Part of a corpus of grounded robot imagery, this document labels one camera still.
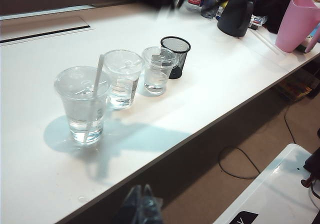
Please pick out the dark clear plastic bottle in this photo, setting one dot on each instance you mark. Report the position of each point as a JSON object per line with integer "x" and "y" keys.
{"x": 210, "y": 7}

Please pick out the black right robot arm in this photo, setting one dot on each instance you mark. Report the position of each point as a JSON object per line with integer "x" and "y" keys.
{"x": 313, "y": 169}

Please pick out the white plastic straw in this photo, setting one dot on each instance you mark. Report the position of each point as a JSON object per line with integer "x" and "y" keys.
{"x": 98, "y": 71}

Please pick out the black bag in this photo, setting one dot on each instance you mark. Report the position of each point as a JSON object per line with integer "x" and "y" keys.
{"x": 272, "y": 9}

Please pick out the white robot base platform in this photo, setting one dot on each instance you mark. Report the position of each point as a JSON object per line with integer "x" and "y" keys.
{"x": 275, "y": 189}

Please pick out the black thermos jug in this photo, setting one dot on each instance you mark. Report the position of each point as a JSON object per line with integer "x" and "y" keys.
{"x": 236, "y": 16}

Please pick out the spare white straw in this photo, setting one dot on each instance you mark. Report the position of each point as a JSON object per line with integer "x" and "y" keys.
{"x": 268, "y": 42}

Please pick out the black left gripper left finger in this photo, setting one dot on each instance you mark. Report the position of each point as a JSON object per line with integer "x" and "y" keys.
{"x": 130, "y": 211}

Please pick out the black mesh pen holder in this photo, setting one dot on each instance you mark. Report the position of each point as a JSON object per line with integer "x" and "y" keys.
{"x": 181, "y": 49}

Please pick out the red label water bottle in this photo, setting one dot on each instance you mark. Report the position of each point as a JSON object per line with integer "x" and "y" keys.
{"x": 195, "y": 1}

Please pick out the large clear lidded plastic cup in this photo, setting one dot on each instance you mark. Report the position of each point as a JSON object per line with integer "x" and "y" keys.
{"x": 80, "y": 104}

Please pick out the pink plastic pitcher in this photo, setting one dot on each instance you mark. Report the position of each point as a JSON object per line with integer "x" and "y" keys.
{"x": 295, "y": 24}

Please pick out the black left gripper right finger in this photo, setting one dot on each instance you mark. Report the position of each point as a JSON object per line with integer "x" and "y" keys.
{"x": 151, "y": 211}

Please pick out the medium clear cup printed label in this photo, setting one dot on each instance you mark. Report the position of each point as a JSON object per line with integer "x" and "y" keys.
{"x": 122, "y": 84}

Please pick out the small clear lidded plastic cup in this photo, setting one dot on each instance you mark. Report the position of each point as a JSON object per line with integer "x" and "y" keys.
{"x": 156, "y": 81}

